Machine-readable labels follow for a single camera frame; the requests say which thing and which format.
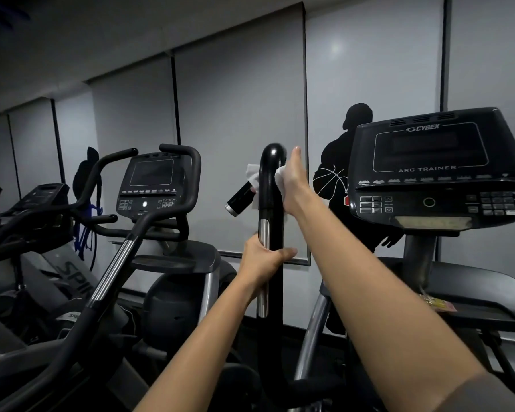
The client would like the small yellow pink packet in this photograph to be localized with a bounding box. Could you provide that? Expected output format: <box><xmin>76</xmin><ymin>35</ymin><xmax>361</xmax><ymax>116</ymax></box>
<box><xmin>420</xmin><ymin>293</ymin><xmax>458</xmax><ymax>314</ymax></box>

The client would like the person's right forearm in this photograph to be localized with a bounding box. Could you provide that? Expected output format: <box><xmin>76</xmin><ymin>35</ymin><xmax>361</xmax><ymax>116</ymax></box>
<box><xmin>283</xmin><ymin>197</ymin><xmax>488</xmax><ymax>412</ymax></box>

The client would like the row of grey roller blinds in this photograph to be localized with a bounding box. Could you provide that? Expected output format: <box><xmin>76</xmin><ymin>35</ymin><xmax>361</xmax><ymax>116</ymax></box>
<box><xmin>0</xmin><ymin>0</ymin><xmax>515</xmax><ymax>339</ymax></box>

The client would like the black spray bottle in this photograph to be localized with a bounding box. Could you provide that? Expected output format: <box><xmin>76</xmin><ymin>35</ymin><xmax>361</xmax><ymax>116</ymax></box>
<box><xmin>225</xmin><ymin>180</ymin><xmax>258</xmax><ymax>217</ymax></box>

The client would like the person's left hand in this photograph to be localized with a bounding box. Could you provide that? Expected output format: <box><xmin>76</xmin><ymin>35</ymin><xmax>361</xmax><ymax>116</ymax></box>
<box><xmin>238</xmin><ymin>233</ymin><xmax>298</xmax><ymax>297</ymax></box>

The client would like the blue black cyclist silhouette decal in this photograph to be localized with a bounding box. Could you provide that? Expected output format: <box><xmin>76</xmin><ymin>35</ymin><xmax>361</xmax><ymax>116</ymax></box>
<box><xmin>72</xmin><ymin>146</ymin><xmax>105</xmax><ymax>272</ymax></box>

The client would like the small black trainer console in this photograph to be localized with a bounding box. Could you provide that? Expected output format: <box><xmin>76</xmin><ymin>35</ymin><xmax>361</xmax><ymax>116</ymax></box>
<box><xmin>115</xmin><ymin>152</ymin><xmax>195</xmax><ymax>222</ymax></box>

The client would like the long black handlebar silver grip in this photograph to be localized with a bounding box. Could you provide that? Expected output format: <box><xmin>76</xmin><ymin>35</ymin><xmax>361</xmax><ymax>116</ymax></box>
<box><xmin>0</xmin><ymin>143</ymin><xmax>203</xmax><ymax>412</ymax></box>

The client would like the grey shirt sleeve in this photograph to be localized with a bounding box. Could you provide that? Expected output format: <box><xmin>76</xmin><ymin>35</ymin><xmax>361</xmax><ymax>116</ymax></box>
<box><xmin>431</xmin><ymin>370</ymin><xmax>515</xmax><ymax>412</ymax></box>

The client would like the black trainer handlebar silver grip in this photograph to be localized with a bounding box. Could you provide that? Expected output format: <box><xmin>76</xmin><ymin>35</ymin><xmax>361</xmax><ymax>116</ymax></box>
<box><xmin>256</xmin><ymin>143</ymin><xmax>344</xmax><ymax>412</ymax></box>

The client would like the person's right hand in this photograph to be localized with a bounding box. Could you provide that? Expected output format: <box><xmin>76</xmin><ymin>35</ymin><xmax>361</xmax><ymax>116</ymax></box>
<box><xmin>282</xmin><ymin>146</ymin><xmax>315</xmax><ymax>217</ymax></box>

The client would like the black basketball player silhouette decal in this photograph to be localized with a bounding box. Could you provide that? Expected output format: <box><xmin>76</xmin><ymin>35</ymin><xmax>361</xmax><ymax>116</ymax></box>
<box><xmin>312</xmin><ymin>103</ymin><xmax>407</xmax><ymax>254</ymax></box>

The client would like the person's left forearm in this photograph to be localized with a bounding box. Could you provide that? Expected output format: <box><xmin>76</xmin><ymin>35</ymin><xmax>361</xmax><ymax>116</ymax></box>
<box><xmin>134</xmin><ymin>281</ymin><xmax>260</xmax><ymax>412</ymax></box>

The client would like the dark exercise machine console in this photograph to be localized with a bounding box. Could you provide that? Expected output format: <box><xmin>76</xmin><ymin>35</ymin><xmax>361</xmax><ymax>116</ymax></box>
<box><xmin>9</xmin><ymin>183</ymin><xmax>70</xmax><ymax>213</ymax></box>

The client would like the large black trainer console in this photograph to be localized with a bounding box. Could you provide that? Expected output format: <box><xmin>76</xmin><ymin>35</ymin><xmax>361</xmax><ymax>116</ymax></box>
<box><xmin>347</xmin><ymin>107</ymin><xmax>515</xmax><ymax>235</ymax></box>

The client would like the black grey trainer machine frame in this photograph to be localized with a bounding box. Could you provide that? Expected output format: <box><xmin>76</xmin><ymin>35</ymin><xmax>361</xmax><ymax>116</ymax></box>
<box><xmin>292</xmin><ymin>233</ymin><xmax>515</xmax><ymax>412</ymax></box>

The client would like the curved black moving handlebar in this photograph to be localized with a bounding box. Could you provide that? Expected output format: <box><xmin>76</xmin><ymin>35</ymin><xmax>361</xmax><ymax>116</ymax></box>
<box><xmin>0</xmin><ymin>147</ymin><xmax>139</xmax><ymax>264</ymax></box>

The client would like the black grey spin bike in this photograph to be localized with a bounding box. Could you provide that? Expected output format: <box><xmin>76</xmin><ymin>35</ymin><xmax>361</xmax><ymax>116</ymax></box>
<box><xmin>0</xmin><ymin>210</ymin><xmax>131</xmax><ymax>382</ymax></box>

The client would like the grey black elliptical machine body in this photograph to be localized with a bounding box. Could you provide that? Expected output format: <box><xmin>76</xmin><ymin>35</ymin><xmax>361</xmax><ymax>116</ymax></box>
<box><xmin>126</xmin><ymin>239</ymin><xmax>239</xmax><ymax>365</ymax></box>

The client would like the white cleaning cloth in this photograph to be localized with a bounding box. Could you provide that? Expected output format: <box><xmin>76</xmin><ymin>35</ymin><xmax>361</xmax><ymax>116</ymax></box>
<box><xmin>245</xmin><ymin>163</ymin><xmax>292</xmax><ymax>211</ymax></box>

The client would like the black fixed handlebar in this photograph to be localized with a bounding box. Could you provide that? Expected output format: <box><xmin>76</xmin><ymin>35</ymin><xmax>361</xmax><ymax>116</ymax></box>
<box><xmin>71</xmin><ymin>213</ymin><xmax>190</xmax><ymax>242</ymax></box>

